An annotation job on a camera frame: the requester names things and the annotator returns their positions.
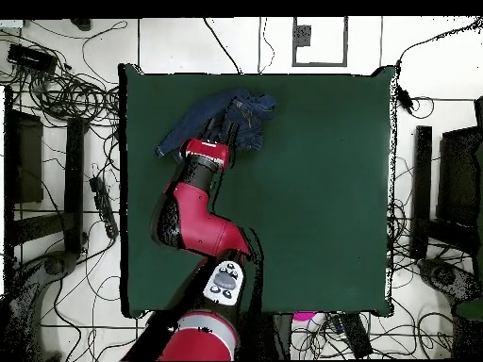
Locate blue denim jeans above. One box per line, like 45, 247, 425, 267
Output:
155, 87, 277, 159

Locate dark green table cloth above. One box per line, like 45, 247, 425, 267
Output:
117, 62, 396, 319

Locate black power strip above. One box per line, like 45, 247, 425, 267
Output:
89, 175, 120, 239
339, 312, 374, 359

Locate small grey square plate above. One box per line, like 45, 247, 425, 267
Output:
293, 25, 313, 47

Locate black power adapter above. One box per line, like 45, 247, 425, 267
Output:
399, 88, 414, 114

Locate black stand leg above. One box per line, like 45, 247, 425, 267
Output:
417, 257, 482, 303
7, 250, 78, 359

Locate black electronics box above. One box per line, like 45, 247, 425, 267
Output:
6, 41, 58, 75

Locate black upright bar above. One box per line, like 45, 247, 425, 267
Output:
410, 124, 433, 261

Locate black panel stand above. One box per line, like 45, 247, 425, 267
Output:
437, 95, 483, 257

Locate green round object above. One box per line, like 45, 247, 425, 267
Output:
454, 299, 483, 321

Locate long black cable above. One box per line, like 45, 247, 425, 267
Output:
203, 17, 242, 74

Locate grey square floor frame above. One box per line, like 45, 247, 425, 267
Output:
291, 16, 349, 68

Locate black metal stand frame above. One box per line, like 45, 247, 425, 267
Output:
3, 84, 86, 261

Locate black cable tangle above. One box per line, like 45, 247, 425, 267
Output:
0, 27, 122, 129

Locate black cable bundle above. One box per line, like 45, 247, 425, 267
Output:
386, 150, 454, 359

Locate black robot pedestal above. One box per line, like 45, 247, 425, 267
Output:
241, 312, 292, 361

